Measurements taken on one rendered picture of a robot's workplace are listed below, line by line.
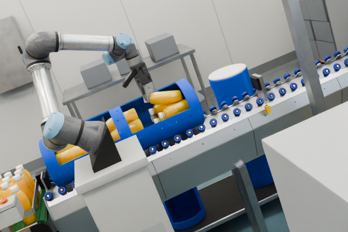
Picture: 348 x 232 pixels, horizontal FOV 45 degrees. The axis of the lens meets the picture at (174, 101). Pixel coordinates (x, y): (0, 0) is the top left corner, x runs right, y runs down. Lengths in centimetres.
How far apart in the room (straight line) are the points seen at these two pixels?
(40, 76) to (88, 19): 355
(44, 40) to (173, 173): 100
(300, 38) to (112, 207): 123
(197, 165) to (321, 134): 163
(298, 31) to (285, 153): 147
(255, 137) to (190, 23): 347
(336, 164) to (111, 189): 124
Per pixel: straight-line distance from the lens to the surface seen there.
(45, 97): 203
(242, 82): 292
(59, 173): 229
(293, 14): 222
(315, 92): 234
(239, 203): 314
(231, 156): 250
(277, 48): 627
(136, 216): 191
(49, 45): 201
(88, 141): 184
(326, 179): 71
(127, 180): 183
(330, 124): 88
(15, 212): 216
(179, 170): 240
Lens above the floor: 183
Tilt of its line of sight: 17 degrees down
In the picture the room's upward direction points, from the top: 21 degrees counter-clockwise
